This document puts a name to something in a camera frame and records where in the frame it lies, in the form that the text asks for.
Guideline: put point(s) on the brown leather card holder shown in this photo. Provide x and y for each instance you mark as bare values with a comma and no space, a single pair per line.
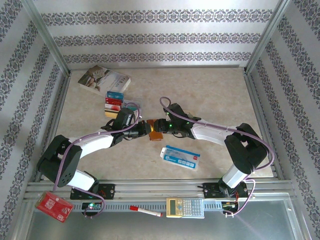
156,137

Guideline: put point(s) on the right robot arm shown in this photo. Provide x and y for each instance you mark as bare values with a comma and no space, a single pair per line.
212,135

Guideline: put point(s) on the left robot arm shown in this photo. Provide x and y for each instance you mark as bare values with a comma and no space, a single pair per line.
95,143

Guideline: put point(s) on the teal card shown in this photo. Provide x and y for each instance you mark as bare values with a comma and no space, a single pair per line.
131,109

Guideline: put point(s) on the clear acrylic card stand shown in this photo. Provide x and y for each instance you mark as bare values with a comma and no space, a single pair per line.
136,102

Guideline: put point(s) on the gold patterned card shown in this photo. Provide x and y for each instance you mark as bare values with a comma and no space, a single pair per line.
110,114

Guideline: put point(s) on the white and red card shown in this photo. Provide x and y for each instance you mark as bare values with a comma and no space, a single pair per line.
112,107

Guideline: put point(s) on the blue card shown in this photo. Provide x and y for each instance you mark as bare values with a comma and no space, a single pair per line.
115,95

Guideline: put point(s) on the blue white plastic package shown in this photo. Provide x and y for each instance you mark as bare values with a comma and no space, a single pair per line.
180,157

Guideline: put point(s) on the paperback book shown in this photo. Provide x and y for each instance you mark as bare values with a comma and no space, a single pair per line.
100,77

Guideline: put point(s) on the red capped marker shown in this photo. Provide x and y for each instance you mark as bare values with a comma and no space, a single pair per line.
146,211

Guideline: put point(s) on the beige calculator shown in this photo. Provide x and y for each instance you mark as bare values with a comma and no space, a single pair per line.
185,207

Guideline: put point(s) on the green led circuit board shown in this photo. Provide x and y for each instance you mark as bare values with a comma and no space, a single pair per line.
91,206

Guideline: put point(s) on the grey metal shelf plate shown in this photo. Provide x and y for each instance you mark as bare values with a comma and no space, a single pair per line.
175,227

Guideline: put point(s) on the red cardboard box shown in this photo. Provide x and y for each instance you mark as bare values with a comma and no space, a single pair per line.
53,206

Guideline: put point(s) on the aluminium mounting rail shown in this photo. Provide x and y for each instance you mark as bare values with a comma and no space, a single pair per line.
160,186

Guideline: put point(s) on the aluminium table edge rail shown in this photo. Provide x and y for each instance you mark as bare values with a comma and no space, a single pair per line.
175,67
256,100
54,125

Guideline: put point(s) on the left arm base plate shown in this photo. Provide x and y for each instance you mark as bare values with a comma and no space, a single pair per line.
107,191

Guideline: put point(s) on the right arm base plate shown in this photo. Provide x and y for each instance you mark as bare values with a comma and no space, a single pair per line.
210,191

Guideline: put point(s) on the aluminium frame post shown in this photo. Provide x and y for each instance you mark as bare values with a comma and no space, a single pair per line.
266,37
48,41

